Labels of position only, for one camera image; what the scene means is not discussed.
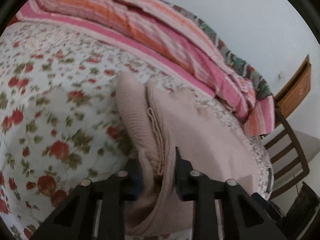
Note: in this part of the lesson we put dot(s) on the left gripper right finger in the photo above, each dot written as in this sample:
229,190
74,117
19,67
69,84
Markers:
223,210

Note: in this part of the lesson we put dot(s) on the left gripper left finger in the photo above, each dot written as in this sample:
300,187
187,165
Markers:
95,210

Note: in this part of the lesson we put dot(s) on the pink knit sweater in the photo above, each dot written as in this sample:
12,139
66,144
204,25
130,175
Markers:
162,124

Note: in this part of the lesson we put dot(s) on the floral bed sheet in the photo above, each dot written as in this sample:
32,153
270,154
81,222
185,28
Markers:
59,119

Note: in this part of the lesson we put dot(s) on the orange wooden door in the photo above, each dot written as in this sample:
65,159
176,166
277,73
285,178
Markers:
296,89

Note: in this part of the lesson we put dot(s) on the pink striped quilt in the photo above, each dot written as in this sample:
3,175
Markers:
163,33

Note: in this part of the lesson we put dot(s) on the white wall switch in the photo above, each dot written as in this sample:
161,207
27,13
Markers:
280,75

